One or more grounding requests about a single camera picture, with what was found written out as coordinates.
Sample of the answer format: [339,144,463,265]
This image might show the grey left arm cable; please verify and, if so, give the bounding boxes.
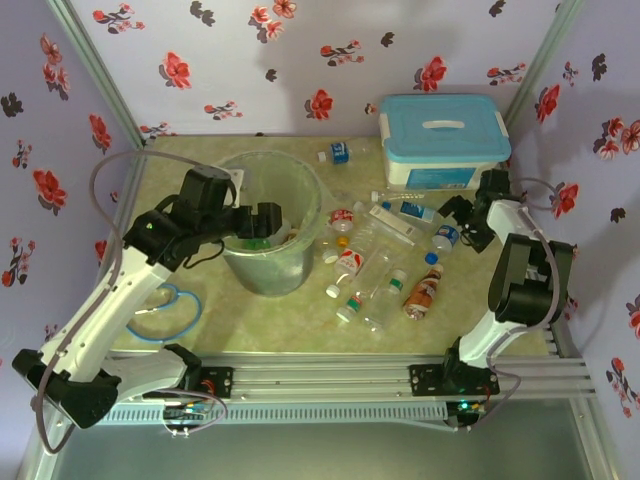
[29,149,246,455]

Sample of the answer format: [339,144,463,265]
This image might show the crushed brown tea bottle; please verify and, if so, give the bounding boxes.
[402,263,446,322]

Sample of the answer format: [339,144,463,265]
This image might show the blue cable loop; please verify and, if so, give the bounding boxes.
[124,283,204,345]

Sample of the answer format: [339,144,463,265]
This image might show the clear plastic bin with liner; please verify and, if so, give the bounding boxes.
[209,149,325,297]

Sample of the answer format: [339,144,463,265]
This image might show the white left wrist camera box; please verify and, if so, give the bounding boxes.
[219,168,247,197]

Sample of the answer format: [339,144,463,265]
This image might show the grey slotted cable duct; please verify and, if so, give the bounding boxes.
[107,402,449,426]

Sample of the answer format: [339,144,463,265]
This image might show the clear bottle red white label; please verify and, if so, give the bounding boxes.
[325,227,375,299]

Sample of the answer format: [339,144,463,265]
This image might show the white storage box blue lid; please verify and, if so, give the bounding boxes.
[378,93,514,191]

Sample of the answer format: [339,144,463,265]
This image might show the small bottle blue label white cap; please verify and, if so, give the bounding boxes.
[316,141,372,165]

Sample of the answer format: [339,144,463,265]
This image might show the square bottle blue cloud label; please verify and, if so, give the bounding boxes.
[382,198,442,224]

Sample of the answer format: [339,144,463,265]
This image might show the aluminium extrusion frame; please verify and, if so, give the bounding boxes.
[17,0,621,480]

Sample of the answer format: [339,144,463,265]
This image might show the clear bottle green label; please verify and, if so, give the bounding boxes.
[363,268,409,334]
[335,244,396,324]

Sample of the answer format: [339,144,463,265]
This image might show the clear unlabelled bottle white cap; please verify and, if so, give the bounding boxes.
[369,188,427,204]

